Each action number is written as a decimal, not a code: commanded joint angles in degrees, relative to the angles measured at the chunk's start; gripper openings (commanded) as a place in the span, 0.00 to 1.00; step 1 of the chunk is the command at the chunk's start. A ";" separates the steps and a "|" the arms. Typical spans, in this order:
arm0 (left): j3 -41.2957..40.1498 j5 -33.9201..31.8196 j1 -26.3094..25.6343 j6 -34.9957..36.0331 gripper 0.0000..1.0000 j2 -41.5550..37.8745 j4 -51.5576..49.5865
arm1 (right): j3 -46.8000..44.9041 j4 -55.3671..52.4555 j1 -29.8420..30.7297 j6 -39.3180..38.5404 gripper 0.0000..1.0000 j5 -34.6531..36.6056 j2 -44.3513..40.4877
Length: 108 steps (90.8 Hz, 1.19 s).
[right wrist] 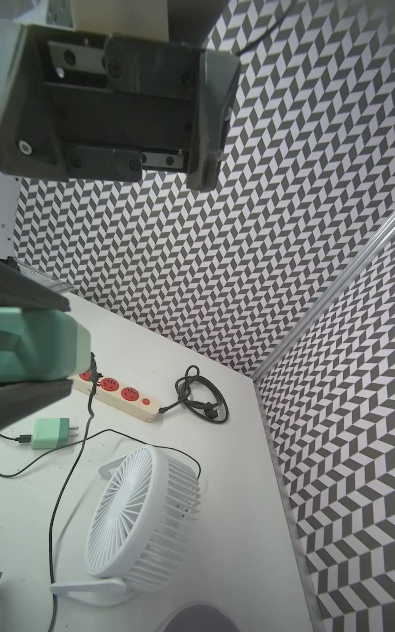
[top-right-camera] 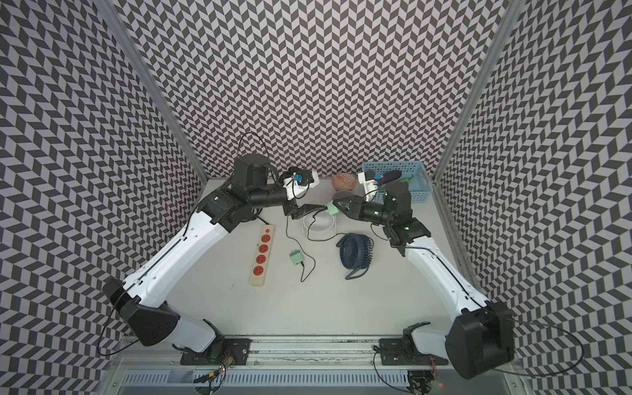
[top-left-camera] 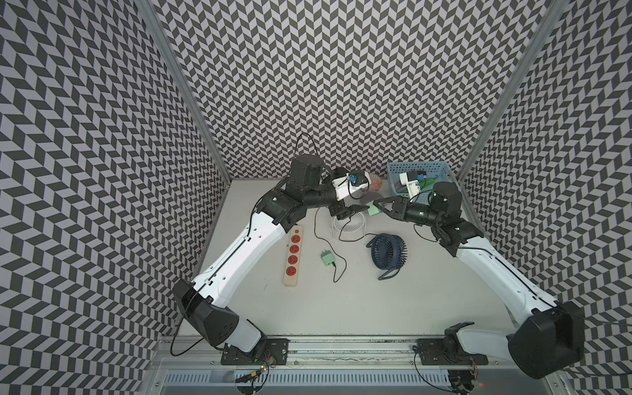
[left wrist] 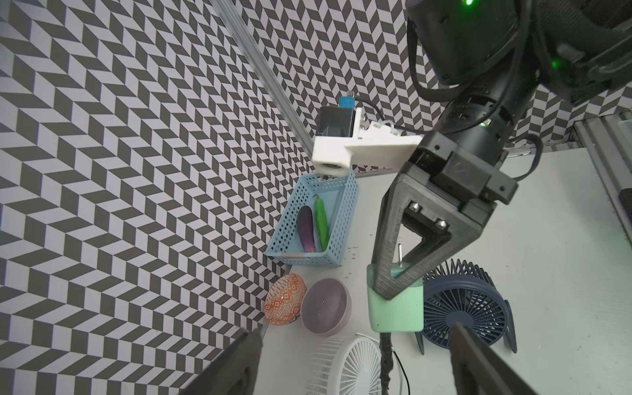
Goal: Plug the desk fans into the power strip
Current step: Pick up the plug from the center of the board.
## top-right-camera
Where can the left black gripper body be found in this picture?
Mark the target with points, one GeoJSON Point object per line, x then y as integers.
{"type": "Point", "coordinates": [276, 196]}

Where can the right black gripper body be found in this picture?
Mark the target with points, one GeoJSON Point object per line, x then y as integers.
{"type": "Point", "coordinates": [376, 213]}

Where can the green plug of blue fan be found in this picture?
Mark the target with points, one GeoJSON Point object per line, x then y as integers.
{"type": "Point", "coordinates": [332, 209]}

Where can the green plug of white fan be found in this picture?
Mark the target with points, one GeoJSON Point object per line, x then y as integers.
{"type": "Point", "coordinates": [297, 258]}

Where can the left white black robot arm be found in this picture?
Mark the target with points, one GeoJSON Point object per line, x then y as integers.
{"type": "Point", "coordinates": [141, 298]}

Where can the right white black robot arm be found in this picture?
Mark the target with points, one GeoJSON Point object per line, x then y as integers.
{"type": "Point", "coordinates": [481, 334]}

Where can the white desk fan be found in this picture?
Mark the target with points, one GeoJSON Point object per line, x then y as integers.
{"type": "Point", "coordinates": [319, 226]}

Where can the navy blue desk fan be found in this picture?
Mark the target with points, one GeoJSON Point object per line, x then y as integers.
{"type": "Point", "coordinates": [356, 253]}

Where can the beige red power strip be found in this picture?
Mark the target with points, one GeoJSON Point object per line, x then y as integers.
{"type": "Point", "coordinates": [262, 258]}

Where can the purple toy eggplant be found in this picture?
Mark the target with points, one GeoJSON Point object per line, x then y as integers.
{"type": "Point", "coordinates": [388, 177]}

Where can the green toy cucumber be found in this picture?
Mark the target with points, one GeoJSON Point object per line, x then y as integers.
{"type": "Point", "coordinates": [407, 180]}

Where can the light blue plastic basket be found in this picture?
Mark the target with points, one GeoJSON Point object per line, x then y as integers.
{"type": "Point", "coordinates": [420, 188]}

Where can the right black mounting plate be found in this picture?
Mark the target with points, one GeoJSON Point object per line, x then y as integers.
{"type": "Point", "coordinates": [401, 351]}

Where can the black mounting plate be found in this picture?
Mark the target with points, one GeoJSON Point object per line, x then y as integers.
{"type": "Point", "coordinates": [228, 351]}
{"type": "Point", "coordinates": [401, 351]}

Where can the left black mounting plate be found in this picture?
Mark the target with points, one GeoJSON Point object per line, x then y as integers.
{"type": "Point", "coordinates": [228, 351]}

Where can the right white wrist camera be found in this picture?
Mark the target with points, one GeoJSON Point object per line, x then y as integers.
{"type": "Point", "coordinates": [370, 181]}

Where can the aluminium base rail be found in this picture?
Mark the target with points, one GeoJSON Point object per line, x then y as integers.
{"type": "Point", "coordinates": [298, 365]}

